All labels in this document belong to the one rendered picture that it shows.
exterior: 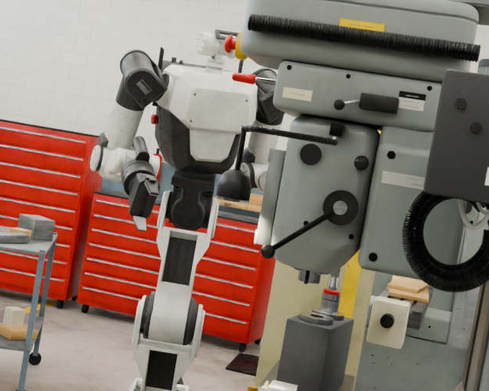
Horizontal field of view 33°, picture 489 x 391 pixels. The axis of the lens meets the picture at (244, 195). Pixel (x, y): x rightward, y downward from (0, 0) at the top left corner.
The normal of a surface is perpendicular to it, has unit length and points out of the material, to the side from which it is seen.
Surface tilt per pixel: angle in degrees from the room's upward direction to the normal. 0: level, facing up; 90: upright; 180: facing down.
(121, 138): 116
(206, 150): 99
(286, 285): 90
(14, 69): 90
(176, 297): 65
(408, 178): 90
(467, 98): 90
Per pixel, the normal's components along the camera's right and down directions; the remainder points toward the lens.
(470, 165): -0.20, 0.02
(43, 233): 0.66, 0.15
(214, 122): 0.38, 0.28
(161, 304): 0.09, -0.37
